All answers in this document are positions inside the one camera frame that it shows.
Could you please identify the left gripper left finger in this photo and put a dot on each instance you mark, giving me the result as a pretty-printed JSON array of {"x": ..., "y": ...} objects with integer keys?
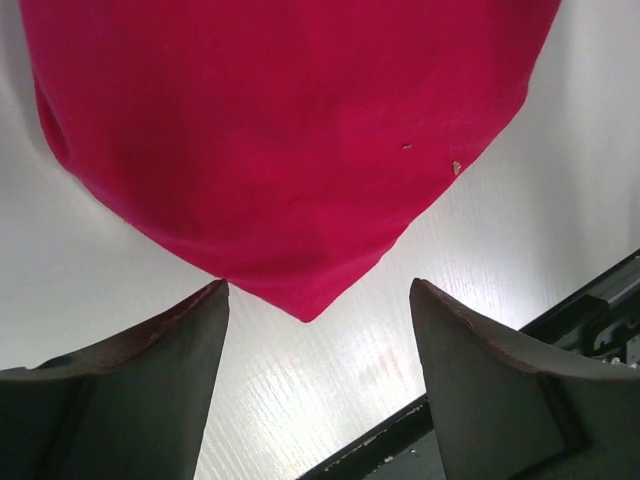
[{"x": 133, "y": 406}]

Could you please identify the red polo shirt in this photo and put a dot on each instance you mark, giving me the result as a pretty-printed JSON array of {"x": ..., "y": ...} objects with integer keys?
[{"x": 284, "y": 146}]

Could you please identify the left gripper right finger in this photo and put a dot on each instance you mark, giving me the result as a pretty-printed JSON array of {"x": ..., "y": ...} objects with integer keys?
[{"x": 507, "y": 406}]

